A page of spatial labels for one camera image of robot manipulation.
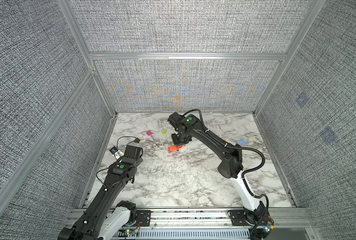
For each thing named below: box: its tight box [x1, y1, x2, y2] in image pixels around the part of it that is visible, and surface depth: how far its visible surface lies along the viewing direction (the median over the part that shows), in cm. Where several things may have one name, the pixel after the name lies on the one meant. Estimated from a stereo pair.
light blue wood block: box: [236, 139, 247, 145], surface depth 106 cm
